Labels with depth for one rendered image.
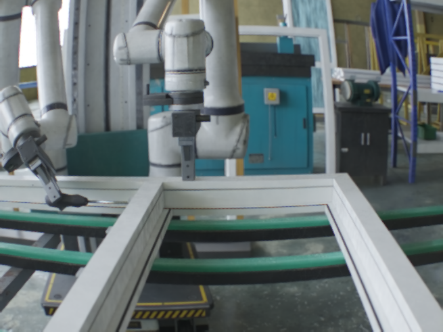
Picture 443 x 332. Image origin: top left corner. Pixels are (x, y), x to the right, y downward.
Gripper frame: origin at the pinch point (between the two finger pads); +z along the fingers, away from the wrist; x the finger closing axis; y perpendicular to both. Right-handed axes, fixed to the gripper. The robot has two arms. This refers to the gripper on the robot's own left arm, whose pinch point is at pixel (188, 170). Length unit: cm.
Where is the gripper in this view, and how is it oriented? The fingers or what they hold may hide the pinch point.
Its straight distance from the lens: 114.9
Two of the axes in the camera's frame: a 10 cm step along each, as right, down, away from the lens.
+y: 10.0, -0.1, -0.7
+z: 0.3, 9.8, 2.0
